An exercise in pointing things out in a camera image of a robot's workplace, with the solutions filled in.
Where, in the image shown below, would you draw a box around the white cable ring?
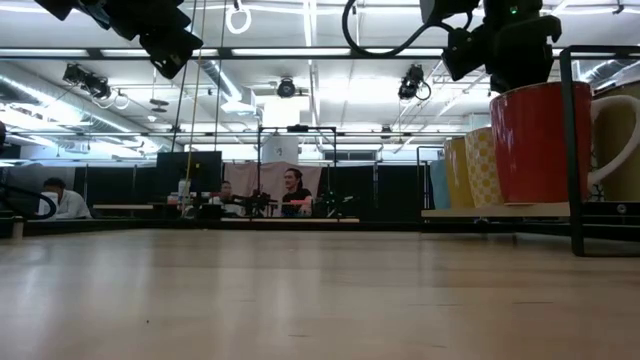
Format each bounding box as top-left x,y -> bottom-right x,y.
224,3 -> 253,35

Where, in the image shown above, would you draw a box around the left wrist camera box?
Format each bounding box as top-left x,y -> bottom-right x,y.
139,27 -> 204,80

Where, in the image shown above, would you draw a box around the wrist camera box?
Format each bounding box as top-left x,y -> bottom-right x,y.
139,27 -> 204,80
442,27 -> 496,82

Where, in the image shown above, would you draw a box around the white light strip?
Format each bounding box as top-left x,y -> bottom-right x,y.
231,48 -> 351,57
364,48 -> 444,57
99,48 -> 220,57
0,48 -> 90,57

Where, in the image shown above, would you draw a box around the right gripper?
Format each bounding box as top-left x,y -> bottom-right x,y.
489,14 -> 562,94

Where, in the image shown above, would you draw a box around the silver ceiling duct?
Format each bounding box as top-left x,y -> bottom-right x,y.
194,58 -> 246,104

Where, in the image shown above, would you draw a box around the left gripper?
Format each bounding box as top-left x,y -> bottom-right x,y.
102,0 -> 194,41

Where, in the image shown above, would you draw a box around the black partition panel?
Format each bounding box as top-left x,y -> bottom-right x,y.
322,163 -> 432,221

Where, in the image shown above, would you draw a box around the black table edge rail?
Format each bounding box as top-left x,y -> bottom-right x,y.
0,218 -> 616,239

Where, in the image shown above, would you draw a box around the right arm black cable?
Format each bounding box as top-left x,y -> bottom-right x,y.
342,0 -> 474,57

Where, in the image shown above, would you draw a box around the person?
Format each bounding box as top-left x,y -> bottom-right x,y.
209,180 -> 244,217
280,167 -> 314,217
38,177 -> 94,220

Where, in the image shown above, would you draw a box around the red mug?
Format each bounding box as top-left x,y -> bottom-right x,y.
489,81 -> 594,206

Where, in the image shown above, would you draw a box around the light blue mug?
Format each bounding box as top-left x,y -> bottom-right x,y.
429,159 -> 451,210

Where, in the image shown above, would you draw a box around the white mug yellow dots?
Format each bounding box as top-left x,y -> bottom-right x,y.
464,126 -> 505,209

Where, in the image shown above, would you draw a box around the large yellow mug white handle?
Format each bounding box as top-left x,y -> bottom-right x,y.
443,137 -> 475,210

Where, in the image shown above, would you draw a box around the black background frame rig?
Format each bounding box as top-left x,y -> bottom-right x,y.
257,124 -> 337,220

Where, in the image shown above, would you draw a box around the black frame wooden shelf rack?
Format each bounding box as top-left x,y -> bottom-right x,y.
421,44 -> 640,259

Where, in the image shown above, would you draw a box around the thin hanging cord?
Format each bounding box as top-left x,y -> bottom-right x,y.
188,0 -> 208,152

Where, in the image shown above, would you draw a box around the black ceiling camera with cable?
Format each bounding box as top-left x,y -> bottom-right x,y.
397,63 -> 432,102

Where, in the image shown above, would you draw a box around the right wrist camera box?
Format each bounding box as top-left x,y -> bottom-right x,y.
442,27 -> 496,82

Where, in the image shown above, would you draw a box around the pink backdrop curtain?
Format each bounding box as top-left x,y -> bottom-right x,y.
223,161 -> 324,216

